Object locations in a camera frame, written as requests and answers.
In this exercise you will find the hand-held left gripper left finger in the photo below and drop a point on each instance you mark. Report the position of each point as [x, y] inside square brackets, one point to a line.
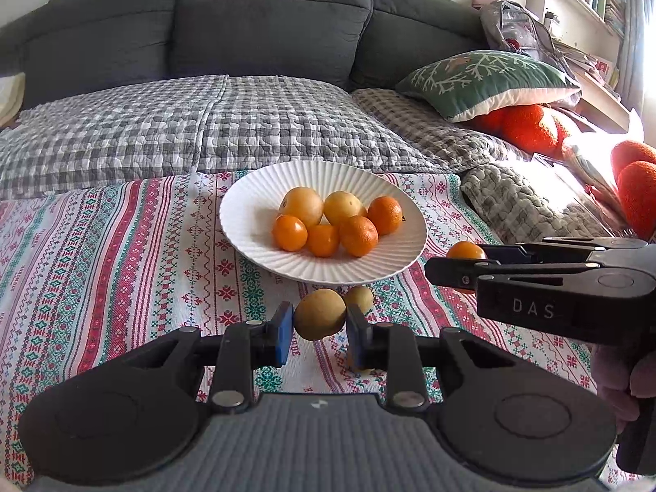
[282, 333]

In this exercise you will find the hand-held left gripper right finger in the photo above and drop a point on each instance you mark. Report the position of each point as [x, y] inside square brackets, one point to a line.
[356, 333]

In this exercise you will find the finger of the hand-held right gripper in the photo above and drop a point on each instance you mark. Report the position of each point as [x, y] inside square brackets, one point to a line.
[461, 272]
[538, 252]

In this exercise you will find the small orange tomato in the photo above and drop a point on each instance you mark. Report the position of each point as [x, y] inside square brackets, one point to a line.
[464, 250]

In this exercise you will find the small tan round fruit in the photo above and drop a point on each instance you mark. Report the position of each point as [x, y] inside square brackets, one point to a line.
[358, 297]
[317, 315]

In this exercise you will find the mandarin orange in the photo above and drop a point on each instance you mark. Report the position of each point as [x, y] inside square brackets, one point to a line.
[385, 214]
[358, 235]

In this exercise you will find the white ribbed plate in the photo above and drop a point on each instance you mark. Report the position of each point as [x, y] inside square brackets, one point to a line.
[246, 235]

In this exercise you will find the large yellow round fruit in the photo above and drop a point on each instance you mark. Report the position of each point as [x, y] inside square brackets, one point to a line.
[344, 207]
[301, 206]

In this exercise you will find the person's right hand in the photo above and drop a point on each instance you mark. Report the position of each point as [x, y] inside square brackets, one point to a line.
[612, 384]

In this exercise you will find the grey knitted blanket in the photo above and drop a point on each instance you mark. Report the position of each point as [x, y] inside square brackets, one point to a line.
[522, 205]

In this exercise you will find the orange plush toy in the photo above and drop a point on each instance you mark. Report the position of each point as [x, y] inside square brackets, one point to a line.
[528, 128]
[638, 194]

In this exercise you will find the beige grey checked quilt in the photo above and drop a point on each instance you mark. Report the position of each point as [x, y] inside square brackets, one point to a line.
[435, 133]

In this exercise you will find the green snowflake pillow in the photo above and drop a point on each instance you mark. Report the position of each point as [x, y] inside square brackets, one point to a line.
[476, 82]

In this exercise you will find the red green patterned cloth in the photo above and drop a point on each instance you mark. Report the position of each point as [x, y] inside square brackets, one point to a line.
[102, 276]

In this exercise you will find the white bookshelf with books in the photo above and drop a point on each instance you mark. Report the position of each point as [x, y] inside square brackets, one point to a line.
[594, 69]

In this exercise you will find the grey printed backpack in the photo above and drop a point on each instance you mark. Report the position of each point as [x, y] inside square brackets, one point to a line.
[517, 36]

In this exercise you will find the grey white checked quilt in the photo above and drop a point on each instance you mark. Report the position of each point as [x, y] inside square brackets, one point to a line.
[153, 128]

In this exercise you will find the dark grey sofa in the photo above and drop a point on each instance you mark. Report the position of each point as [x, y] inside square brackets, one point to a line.
[271, 25]

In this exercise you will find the white cloth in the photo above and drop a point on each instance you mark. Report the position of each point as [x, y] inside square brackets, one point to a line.
[10, 97]

